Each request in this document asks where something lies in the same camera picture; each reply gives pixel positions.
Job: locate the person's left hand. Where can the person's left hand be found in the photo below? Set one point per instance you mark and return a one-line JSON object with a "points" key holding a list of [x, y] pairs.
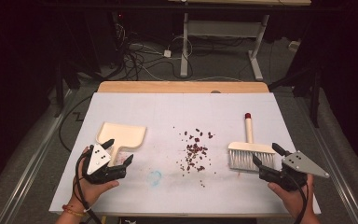
{"points": [[90, 191]]}

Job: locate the cream plastic dustpan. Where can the cream plastic dustpan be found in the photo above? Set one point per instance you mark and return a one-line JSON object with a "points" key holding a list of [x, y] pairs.
{"points": [[121, 135]]}

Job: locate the cream hand brush red tip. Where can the cream hand brush red tip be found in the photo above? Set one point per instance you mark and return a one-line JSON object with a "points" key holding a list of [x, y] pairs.
{"points": [[248, 146]]}

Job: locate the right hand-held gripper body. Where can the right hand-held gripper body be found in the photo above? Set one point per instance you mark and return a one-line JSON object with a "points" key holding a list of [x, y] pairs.
{"points": [[301, 165]]}

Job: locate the wooden table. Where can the wooden table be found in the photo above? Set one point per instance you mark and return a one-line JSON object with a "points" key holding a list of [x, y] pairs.
{"points": [[180, 87]]}

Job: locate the white table mat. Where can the white table mat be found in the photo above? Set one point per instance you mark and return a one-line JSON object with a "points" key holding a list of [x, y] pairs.
{"points": [[167, 109]]}

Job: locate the white metal desk frame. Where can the white metal desk frame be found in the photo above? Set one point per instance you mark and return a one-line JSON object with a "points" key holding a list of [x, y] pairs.
{"points": [[223, 28]]}

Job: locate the white power adapter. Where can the white power adapter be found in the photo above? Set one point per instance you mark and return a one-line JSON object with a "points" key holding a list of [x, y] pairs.
{"points": [[167, 53]]}

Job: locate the black metal stand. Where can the black metal stand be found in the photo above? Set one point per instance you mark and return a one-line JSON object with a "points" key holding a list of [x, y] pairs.
{"points": [[315, 99], [59, 93]]}

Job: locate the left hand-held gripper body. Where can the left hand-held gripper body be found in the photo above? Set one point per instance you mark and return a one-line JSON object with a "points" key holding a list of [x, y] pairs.
{"points": [[98, 157]]}

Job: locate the pile of red beans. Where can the pile of red beans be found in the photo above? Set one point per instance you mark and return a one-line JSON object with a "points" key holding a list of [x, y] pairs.
{"points": [[195, 149]]}

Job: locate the aluminium rail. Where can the aluminium rail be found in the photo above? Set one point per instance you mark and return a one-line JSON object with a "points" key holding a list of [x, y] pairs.
{"points": [[335, 174], [28, 168]]}

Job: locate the small white box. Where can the small white box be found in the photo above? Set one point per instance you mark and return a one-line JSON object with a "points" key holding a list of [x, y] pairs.
{"points": [[294, 46]]}

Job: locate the person's right hand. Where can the person's right hand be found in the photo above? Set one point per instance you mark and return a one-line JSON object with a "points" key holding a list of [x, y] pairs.
{"points": [[287, 199]]}

